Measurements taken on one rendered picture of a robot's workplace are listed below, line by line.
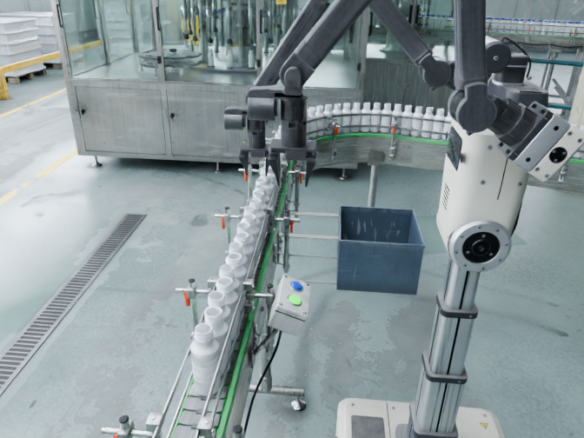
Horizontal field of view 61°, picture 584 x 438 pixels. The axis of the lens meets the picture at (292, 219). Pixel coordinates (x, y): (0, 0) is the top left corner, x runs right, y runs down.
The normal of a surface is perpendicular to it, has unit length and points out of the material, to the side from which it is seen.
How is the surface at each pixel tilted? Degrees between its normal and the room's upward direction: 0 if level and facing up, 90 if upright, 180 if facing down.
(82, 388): 0
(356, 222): 90
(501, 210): 101
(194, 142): 91
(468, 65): 82
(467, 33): 90
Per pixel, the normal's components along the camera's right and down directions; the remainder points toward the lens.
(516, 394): 0.02, -0.90
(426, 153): -0.39, 0.40
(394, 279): -0.09, 0.44
